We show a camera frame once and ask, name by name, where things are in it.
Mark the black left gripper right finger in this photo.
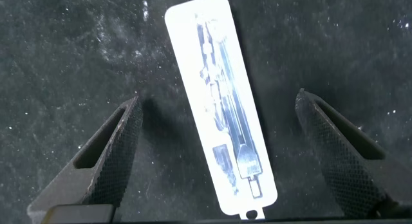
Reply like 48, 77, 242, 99
294, 88, 412, 218

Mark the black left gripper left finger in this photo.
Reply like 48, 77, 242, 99
27, 95, 144, 220

